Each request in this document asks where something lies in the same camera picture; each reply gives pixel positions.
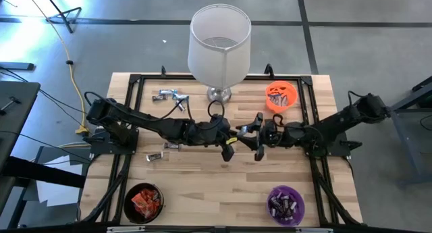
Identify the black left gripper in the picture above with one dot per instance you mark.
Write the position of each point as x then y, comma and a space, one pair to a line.
212, 131

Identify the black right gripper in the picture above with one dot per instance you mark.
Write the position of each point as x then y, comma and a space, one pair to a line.
273, 135

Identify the purple plastic bucket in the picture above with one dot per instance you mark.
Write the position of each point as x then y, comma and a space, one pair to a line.
301, 201

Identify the orange Reese's candy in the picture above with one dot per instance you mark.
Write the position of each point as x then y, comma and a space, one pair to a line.
146, 193
148, 214
138, 200
148, 206
156, 199

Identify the black plastic bucket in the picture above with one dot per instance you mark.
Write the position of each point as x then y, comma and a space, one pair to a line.
127, 206

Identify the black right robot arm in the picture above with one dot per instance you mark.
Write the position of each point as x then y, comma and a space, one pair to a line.
330, 126

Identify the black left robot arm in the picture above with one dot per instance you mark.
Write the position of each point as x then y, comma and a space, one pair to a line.
152, 123

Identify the orange pumpkin bucket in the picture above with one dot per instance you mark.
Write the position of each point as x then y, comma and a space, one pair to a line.
283, 109

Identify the black table clamp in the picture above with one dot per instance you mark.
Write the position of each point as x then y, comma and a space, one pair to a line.
269, 70
163, 70

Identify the silver lamp with white shade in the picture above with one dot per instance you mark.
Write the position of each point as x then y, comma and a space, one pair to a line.
219, 57

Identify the white paper sheets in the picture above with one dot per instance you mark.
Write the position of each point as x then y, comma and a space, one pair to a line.
57, 196

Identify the black metal stand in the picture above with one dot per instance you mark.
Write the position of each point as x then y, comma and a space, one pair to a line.
60, 13

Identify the dark grey side table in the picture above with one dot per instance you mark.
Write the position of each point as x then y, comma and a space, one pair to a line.
17, 131

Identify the black flat bar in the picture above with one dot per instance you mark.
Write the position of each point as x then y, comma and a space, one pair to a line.
17, 66

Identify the black aluminium table frame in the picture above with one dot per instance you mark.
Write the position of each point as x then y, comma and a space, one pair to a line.
162, 77

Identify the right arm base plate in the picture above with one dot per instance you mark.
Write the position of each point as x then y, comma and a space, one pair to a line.
341, 149

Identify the white frame label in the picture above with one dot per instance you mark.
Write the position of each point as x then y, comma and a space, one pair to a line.
125, 229
314, 230

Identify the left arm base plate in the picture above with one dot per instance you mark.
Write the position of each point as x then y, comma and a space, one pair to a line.
101, 143

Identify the grey metal cart frame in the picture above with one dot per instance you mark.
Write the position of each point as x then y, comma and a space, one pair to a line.
410, 99

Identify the black frame beam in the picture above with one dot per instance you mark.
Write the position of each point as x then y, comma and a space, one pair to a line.
40, 172

